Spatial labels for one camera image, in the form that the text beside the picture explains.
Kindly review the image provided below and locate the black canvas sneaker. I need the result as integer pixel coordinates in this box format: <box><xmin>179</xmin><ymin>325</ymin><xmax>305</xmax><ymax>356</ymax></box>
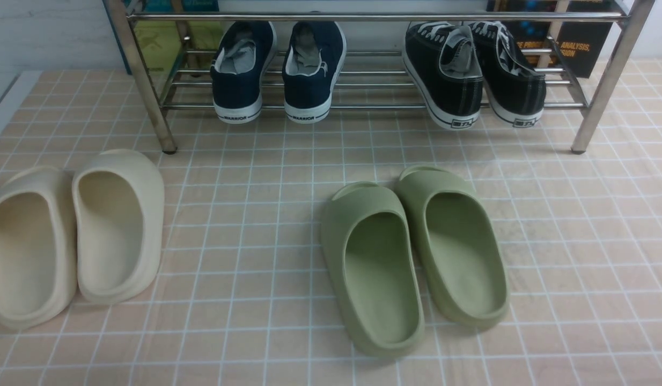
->
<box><xmin>402</xmin><ymin>21</ymin><xmax>484</xmax><ymax>130</ymax></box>
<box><xmin>468</xmin><ymin>20</ymin><xmax>547</xmax><ymax>129</ymax></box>

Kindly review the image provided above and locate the yellow-green box behind rack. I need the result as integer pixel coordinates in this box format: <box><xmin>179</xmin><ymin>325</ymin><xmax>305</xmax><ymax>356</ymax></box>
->
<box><xmin>121</xmin><ymin>1</ymin><xmax>224</xmax><ymax>75</ymax></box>

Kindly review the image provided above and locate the stainless steel shoe rack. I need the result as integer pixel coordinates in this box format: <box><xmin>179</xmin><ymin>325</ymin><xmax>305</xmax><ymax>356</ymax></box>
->
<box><xmin>105</xmin><ymin>1</ymin><xmax>655</xmax><ymax>155</ymax></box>

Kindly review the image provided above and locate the left green foam slipper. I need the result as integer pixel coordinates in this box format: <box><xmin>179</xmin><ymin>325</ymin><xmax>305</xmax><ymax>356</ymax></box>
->
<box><xmin>320</xmin><ymin>181</ymin><xmax>424</xmax><ymax>358</ymax></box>

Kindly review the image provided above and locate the green foam slipper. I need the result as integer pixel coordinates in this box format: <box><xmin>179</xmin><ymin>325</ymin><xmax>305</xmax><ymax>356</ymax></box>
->
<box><xmin>320</xmin><ymin>181</ymin><xmax>424</xmax><ymax>358</ymax></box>
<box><xmin>394</xmin><ymin>165</ymin><xmax>510</xmax><ymax>330</ymax></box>

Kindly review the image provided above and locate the right navy canvas sneaker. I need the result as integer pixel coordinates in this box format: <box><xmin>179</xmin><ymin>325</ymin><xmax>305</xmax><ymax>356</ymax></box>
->
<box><xmin>282</xmin><ymin>20</ymin><xmax>348</xmax><ymax>124</ymax></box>

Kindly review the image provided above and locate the navy canvas sneaker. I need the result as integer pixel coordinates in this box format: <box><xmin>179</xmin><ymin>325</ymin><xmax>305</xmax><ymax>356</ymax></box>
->
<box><xmin>282</xmin><ymin>20</ymin><xmax>348</xmax><ymax>124</ymax></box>
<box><xmin>209</xmin><ymin>20</ymin><xmax>277</xmax><ymax>124</ymax></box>

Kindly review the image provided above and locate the right green foam slipper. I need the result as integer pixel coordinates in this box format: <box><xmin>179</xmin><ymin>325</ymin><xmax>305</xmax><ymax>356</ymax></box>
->
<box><xmin>394</xmin><ymin>165</ymin><xmax>510</xmax><ymax>330</ymax></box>

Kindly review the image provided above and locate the left navy canvas sneaker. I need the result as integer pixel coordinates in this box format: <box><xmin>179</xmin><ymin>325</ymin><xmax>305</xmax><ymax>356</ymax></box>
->
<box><xmin>209</xmin><ymin>20</ymin><xmax>277</xmax><ymax>124</ymax></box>

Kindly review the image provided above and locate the right beige foam slipper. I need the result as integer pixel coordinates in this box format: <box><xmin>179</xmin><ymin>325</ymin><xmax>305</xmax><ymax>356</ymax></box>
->
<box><xmin>72</xmin><ymin>149</ymin><xmax>165</xmax><ymax>305</ymax></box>

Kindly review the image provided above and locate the beige foam slipper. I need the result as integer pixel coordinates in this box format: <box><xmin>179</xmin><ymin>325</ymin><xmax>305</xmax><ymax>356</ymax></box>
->
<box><xmin>0</xmin><ymin>166</ymin><xmax>78</xmax><ymax>330</ymax></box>
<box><xmin>72</xmin><ymin>149</ymin><xmax>165</xmax><ymax>305</ymax></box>

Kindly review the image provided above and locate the black book orange text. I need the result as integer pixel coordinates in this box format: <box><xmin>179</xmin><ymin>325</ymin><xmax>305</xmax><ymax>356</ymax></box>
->
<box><xmin>487</xmin><ymin>1</ymin><xmax>612</xmax><ymax>78</ymax></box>

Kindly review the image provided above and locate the left beige foam slipper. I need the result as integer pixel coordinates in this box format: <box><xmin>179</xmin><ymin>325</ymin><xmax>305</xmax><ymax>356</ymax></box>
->
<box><xmin>0</xmin><ymin>166</ymin><xmax>78</xmax><ymax>330</ymax></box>

